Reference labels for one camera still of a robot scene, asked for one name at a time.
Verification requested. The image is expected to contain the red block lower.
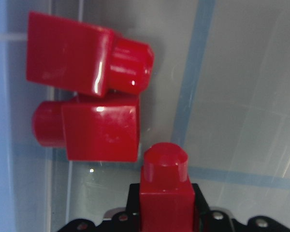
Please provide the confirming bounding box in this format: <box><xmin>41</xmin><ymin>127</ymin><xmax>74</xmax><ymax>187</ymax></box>
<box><xmin>32</xmin><ymin>93</ymin><xmax>140</xmax><ymax>162</ymax></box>

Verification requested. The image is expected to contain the red block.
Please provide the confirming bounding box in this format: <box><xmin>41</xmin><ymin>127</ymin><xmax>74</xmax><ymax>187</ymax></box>
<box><xmin>26</xmin><ymin>12</ymin><xmax>154</xmax><ymax>98</ymax></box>
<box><xmin>32</xmin><ymin>93</ymin><xmax>140</xmax><ymax>162</ymax></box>

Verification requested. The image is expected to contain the clear plastic storage box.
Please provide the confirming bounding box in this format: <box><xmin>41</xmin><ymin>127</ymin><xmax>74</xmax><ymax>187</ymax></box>
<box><xmin>0</xmin><ymin>0</ymin><xmax>290</xmax><ymax>232</ymax></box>

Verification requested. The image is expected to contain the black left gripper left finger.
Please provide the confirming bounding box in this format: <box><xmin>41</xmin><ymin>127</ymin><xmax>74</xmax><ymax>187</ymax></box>
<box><xmin>126</xmin><ymin>183</ymin><xmax>140</xmax><ymax>215</ymax></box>

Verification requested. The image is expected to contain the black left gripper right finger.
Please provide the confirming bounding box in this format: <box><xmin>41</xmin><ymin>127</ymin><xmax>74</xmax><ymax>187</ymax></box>
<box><xmin>192</xmin><ymin>183</ymin><xmax>211</xmax><ymax>232</ymax></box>

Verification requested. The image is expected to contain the red block picked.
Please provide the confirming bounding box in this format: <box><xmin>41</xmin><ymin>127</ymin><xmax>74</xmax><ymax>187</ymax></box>
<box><xmin>139</xmin><ymin>143</ymin><xmax>195</xmax><ymax>232</ymax></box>

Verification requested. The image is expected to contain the red block middle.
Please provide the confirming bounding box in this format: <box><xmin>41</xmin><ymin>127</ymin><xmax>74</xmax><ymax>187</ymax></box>
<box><xmin>26</xmin><ymin>12</ymin><xmax>154</xmax><ymax>98</ymax></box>

